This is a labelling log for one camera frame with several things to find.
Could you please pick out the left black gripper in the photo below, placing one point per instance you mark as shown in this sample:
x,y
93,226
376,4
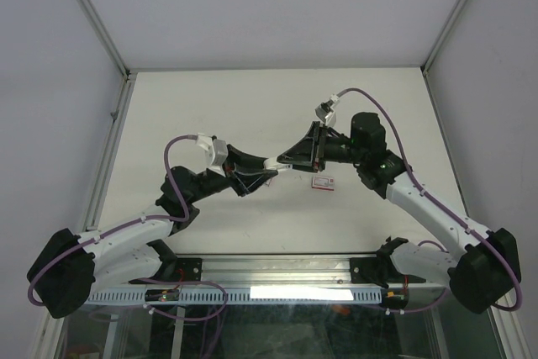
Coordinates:
x,y
245,172

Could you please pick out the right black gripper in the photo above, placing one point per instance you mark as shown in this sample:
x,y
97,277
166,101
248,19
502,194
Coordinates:
x,y
309,150

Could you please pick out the red white staple box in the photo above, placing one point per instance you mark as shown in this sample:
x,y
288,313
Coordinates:
x,y
323,183

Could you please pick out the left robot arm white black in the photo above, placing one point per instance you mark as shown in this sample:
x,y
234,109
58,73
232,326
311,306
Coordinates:
x,y
74,266

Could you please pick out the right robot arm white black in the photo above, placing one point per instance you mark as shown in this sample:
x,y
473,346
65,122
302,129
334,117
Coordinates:
x,y
478,265

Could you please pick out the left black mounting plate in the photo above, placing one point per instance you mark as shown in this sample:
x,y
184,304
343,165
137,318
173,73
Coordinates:
x,y
186,269

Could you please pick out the black mounting plate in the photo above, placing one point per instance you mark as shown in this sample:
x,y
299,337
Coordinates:
x,y
186,269
370,269

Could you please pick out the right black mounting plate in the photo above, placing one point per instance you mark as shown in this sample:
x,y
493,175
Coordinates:
x,y
370,269

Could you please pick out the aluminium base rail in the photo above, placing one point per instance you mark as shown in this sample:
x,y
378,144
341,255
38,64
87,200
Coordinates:
x,y
271,270

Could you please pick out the right aluminium frame post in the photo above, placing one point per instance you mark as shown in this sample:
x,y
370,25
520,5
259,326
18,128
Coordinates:
x,y
456,12

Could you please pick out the aluminium frame post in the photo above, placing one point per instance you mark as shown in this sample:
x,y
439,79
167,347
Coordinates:
x,y
104,37
456,12

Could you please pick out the grey slotted cable duct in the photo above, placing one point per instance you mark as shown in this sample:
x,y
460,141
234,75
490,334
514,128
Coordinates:
x,y
130,296

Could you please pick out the left aluminium frame post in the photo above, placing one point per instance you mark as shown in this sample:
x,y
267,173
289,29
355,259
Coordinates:
x,y
104,37

